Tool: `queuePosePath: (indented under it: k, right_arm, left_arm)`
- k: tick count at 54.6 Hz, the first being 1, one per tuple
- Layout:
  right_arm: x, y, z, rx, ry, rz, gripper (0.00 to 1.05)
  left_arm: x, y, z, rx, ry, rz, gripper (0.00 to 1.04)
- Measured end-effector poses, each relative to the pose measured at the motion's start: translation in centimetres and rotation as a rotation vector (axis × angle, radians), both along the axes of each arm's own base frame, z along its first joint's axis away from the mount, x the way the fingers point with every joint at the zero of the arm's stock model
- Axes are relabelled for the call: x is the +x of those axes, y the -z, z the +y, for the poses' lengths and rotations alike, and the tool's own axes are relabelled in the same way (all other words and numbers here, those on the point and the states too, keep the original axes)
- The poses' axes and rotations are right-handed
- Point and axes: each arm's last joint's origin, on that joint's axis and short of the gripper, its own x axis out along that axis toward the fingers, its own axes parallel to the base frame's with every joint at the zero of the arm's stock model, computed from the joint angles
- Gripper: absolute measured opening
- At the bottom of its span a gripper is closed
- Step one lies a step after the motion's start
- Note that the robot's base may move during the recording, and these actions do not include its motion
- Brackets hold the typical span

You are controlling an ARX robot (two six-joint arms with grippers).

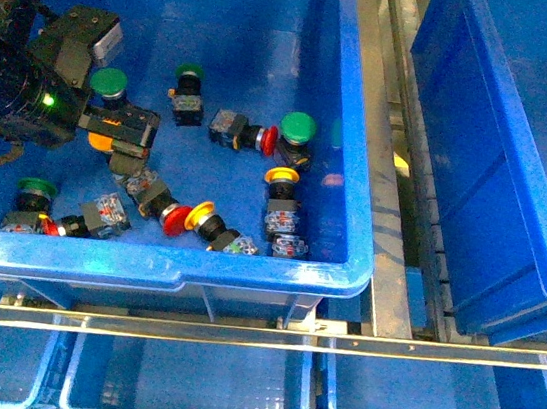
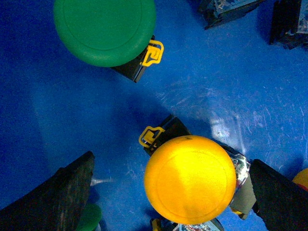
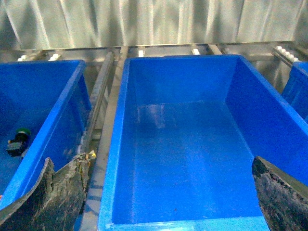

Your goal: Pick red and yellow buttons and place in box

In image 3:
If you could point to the blue target bin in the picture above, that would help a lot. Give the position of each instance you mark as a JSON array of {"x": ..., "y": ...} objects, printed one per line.
[{"x": 185, "y": 134}]

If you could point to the worn right gripper left finger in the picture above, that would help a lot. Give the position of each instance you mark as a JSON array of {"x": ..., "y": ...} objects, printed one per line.
[{"x": 55, "y": 200}]

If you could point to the blue source bin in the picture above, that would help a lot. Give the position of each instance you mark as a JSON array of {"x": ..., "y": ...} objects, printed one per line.
[{"x": 49, "y": 98}]

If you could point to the metal centre divider rail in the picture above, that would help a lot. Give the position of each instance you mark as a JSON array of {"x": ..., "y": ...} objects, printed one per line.
[{"x": 97, "y": 138}]

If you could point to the far right blue bin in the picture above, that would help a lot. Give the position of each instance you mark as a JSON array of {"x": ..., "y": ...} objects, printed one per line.
[{"x": 296, "y": 90}]

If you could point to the worn right gripper right finger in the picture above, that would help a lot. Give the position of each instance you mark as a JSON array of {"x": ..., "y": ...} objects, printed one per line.
[{"x": 283, "y": 200}]

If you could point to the green push button upright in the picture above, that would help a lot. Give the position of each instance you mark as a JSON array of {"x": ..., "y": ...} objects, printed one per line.
[{"x": 20, "y": 143}]

